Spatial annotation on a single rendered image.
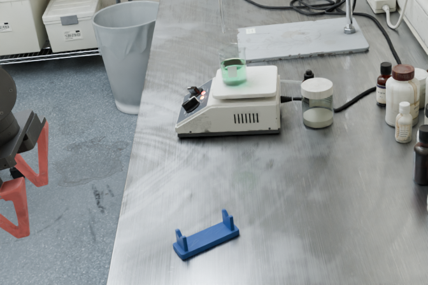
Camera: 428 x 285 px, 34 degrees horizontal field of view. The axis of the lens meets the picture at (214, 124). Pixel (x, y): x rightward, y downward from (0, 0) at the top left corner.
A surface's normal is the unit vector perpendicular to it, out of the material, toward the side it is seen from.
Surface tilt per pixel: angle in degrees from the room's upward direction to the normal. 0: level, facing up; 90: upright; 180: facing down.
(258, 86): 0
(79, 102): 0
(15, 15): 92
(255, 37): 0
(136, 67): 94
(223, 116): 90
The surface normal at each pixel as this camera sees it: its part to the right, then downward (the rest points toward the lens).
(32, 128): 0.95, -0.26
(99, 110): -0.11, -0.87
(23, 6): 0.01, 0.53
